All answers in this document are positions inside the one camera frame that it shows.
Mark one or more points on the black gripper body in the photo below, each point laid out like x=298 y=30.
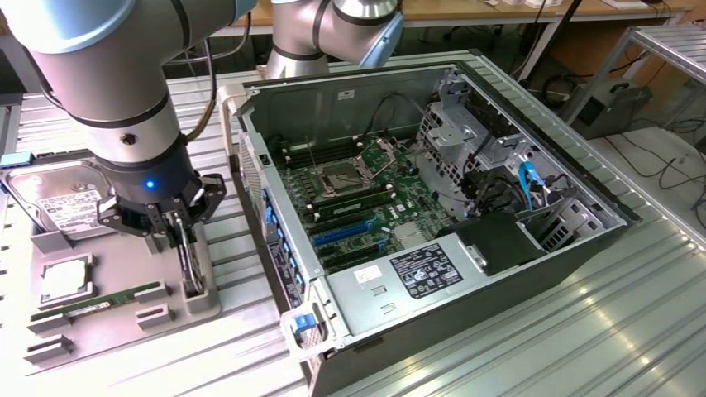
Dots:
x=149 y=182

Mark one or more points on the black graphics card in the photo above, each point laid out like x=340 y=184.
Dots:
x=193 y=273

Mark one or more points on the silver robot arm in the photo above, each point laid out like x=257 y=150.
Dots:
x=100 y=82

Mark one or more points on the grey parts rack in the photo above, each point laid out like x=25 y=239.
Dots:
x=110 y=264

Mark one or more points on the blue card retention clips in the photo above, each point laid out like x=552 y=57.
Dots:
x=270 y=216

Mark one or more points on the silver hard disk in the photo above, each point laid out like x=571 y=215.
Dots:
x=56 y=194

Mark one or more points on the silver CPU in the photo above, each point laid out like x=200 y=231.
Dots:
x=66 y=279

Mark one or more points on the black RAM slot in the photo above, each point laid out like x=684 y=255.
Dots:
x=314 y=215
x=326 y=161
x=349 y=195
x=353 y=203
x=317 y=146
x=322 y=156
x=320 y=151
x=352 y=199

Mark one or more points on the thin metal locking lever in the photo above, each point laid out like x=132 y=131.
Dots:
x=314 y=157

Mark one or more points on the green RAM stick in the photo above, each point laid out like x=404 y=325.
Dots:
x=84 y=308
x=356 y=208

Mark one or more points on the CPU socket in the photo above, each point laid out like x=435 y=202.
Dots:
x=340 y=178

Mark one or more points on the blue expansion slot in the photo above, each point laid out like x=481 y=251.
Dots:
x=342 y=232

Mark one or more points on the black PC case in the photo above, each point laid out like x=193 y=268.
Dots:
x=309 y=103

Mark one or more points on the long black expansion slot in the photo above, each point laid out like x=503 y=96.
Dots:
x=358 y=261
x=353 y=251

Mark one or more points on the metal socket cover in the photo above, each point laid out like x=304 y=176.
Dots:
x=369 y=159

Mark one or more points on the blue case latch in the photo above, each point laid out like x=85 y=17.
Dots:
x=304 y=323

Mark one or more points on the green motherboard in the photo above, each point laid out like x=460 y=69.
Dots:
x=412 y=194

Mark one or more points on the silver chipset heatsink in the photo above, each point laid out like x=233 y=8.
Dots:
x=415 y=233

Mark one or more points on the silver power supply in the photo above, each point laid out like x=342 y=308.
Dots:
x=358 y=306

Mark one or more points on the metal disk bay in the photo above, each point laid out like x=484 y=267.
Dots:
x=580 y=223
x=448 y=136

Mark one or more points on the black plastic shroud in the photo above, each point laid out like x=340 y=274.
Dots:
x=497 y=240

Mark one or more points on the wooden desk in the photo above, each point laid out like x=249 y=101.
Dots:
x=497 y=12

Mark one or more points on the metal slat table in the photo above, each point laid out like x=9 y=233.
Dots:
x=679 y=45

